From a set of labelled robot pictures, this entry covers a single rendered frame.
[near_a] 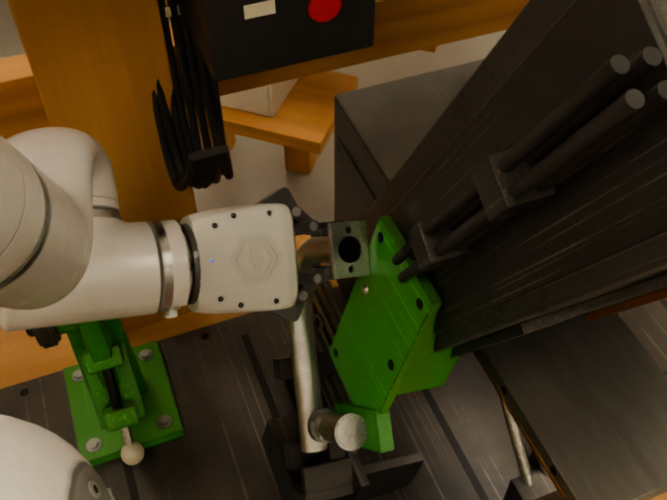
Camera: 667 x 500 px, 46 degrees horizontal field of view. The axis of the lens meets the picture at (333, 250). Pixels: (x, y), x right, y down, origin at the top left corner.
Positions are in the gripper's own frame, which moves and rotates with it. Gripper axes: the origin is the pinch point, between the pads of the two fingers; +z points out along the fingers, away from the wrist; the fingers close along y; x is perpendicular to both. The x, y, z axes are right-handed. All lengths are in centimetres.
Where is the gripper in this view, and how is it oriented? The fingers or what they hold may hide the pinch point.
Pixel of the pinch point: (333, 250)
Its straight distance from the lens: 79.0
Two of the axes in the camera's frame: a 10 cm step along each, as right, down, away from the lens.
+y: -0.8, -10.0, -0.4
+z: 9.0, -0.9, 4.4
